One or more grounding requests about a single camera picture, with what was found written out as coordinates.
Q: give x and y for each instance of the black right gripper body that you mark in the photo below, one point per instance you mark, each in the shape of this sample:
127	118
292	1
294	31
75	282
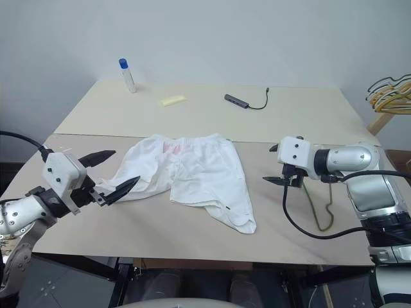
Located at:
293	177

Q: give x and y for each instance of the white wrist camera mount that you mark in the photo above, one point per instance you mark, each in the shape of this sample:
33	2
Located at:
295	154
64	173

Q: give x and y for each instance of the white shorts garment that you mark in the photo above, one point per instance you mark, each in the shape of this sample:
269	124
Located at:
205	173

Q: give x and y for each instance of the pale yellow packet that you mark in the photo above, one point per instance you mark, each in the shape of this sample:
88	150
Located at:
171	99

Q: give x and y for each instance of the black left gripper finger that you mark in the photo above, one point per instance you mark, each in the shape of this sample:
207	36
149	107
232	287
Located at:
123	191
98	157

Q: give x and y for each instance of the light wooden stand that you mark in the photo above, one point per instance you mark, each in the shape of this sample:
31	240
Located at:
380	122

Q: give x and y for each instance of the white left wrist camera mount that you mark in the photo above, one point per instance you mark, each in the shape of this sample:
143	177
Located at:
64	173

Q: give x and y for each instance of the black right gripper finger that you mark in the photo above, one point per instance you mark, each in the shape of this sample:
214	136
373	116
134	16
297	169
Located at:
274	180
275	148

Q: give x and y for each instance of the brown wooden furniture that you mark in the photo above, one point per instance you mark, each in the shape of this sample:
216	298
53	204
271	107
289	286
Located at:
399	158

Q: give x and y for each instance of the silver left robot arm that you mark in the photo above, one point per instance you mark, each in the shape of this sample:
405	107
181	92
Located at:
19	211

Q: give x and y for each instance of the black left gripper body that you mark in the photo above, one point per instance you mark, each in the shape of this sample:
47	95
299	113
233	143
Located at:
86	192

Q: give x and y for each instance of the pale grey rounded robot body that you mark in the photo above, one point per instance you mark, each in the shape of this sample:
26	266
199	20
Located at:
176	303

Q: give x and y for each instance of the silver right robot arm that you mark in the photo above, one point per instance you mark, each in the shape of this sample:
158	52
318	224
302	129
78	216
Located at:
369	189

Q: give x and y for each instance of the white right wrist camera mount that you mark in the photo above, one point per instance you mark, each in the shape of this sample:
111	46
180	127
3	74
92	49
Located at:
295	154

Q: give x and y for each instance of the light wooden stick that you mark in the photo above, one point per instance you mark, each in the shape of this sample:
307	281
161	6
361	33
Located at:
327	287

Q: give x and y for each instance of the white bottle with blue cap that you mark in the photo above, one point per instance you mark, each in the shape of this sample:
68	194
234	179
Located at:
129	78

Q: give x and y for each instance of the dark grey floor panel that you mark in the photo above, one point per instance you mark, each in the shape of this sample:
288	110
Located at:
64	285

